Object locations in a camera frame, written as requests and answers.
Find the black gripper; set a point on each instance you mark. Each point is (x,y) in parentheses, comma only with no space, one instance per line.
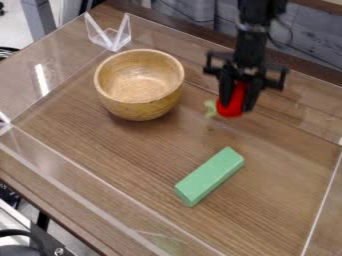
(230,67)

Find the red plush fruit green leaf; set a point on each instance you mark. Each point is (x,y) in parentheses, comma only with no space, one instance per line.
(234,109)

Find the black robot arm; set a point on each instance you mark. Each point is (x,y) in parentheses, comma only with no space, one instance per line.
(257,14)

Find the wooden bowl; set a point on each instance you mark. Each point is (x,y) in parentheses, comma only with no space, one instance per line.
(138,84)

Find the green rectangular block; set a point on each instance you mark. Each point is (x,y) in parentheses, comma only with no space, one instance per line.
(206,178)

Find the clear acrylic corner bracket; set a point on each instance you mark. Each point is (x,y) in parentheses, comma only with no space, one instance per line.
(113,39)

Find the clear acrylic tray enclosure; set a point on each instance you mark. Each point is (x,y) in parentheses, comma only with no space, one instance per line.
(101,173)

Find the black metal base bracket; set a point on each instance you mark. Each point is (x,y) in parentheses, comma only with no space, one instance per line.
(54,247)

